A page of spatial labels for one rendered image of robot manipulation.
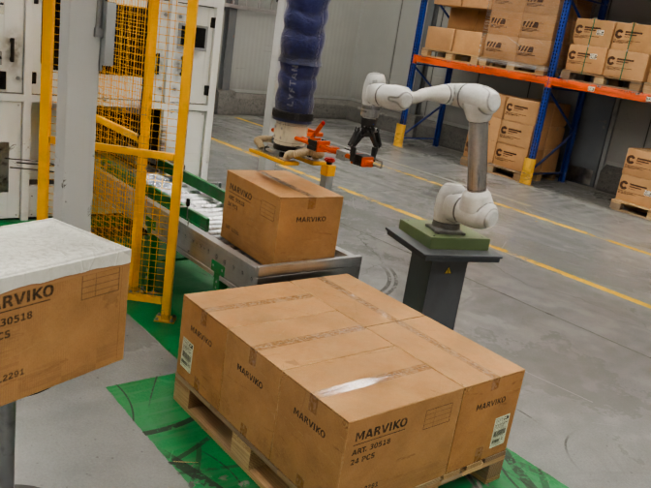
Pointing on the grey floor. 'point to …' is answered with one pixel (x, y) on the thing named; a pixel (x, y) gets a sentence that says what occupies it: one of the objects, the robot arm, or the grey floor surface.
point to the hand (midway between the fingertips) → (362, 159)
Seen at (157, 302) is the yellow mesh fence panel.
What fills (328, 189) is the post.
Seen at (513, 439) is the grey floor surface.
